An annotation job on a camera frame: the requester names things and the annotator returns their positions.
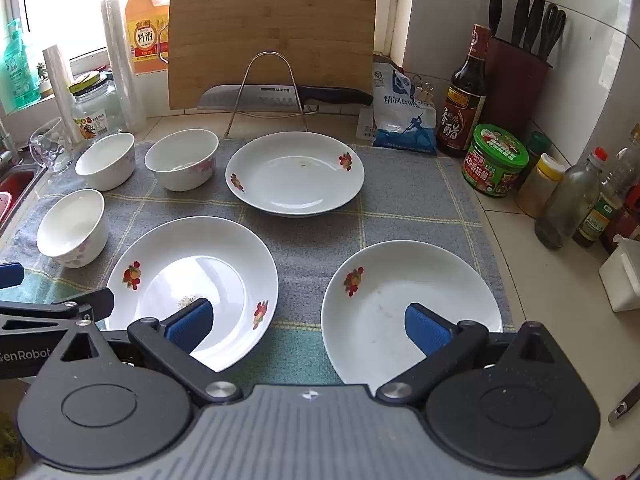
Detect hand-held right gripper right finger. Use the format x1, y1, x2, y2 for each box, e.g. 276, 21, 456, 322
376, 302, 566, 405

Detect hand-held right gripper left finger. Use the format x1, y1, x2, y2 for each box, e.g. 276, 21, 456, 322
55, 298, 244, 407

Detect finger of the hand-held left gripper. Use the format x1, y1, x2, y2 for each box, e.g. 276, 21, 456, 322
0, 287, 115, 333
0, 261, 25, 288

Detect white plate with fruit print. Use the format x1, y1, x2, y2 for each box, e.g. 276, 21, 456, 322
225, 131, 366, 218
321, 240, 503, 386
106, 216, 279, 373

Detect white bowl with pink flowers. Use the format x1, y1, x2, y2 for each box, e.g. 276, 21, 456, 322
75, 132, 137, 192
36, 189, 110, 269
144, 129, 220, 192

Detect yellow green cloth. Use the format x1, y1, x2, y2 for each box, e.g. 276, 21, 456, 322
0, 410, 23, 468

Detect red basin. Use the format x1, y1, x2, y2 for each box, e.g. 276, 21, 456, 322
0, 169, 35, 226

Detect stainless steel sink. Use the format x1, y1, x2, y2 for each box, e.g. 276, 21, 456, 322
0, 157, 48, 256

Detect metal faucet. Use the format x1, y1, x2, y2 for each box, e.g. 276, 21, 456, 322
0, 117, 13, 167

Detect dotted glass cup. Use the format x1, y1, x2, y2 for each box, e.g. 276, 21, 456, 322
29, 117, 76, 176

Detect grey checkered dish mat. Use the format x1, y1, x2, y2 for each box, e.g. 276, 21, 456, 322
0, 137, 515, 396

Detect yellow cap spice jar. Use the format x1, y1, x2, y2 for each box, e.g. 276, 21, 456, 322
516, 154, 568, 218

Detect glass jar with lid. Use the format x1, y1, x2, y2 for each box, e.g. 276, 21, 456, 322
69, 72, 126, 141

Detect red cap glass bottle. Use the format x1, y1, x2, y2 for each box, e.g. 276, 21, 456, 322
534, 146, 608, 250

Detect short plastic wrap roll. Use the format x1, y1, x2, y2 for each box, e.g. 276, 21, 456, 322
42, 45, 83, 143

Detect green lid sauce jar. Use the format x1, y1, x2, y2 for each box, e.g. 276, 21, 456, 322
461, 123, 530, 198

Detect green dish soap bottle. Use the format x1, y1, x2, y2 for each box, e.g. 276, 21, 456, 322
2, 19, 42, 111

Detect green label oil bottle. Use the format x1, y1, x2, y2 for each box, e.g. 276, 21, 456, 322
572, 132, 640, 248

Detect white plastic container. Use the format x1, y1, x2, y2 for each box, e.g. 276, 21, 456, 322
598, 235, 640, 312

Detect metal spoon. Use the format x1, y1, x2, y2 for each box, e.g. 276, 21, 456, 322
607, 385, 640, 427

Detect green cap spice jar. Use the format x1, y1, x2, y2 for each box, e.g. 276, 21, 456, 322
515, 131, 553, 191

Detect white and blue salt bag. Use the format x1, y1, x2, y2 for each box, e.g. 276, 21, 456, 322
356, 57, 438, 155

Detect dark vinegar bottle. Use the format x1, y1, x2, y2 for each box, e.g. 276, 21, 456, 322
436, 24, 493, 158

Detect red label dark sauce bottle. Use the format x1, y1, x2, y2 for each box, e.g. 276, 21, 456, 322
600, 205, 640, 254

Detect tall plastic wrap roll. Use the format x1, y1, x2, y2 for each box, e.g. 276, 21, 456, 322
101, 0, 148, 133

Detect dark red knife block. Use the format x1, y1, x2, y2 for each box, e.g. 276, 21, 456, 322
477, 35, 553, 146

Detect orange cooking wine jug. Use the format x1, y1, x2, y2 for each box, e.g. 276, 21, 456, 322
125, 0, 171, 77

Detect window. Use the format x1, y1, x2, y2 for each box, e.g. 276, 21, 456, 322
0, 0, 401, 106

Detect bamboo cutting board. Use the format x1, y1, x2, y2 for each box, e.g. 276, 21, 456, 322
167, 0, 378, 111

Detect black kitchen scissors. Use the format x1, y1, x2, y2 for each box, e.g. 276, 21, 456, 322
539, 4, 567, 61

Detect black handled kitchen knife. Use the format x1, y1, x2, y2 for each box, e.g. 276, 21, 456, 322
196, 85, 375, 112

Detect metal wire rack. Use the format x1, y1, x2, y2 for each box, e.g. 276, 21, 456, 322
224, 51, 308, 137

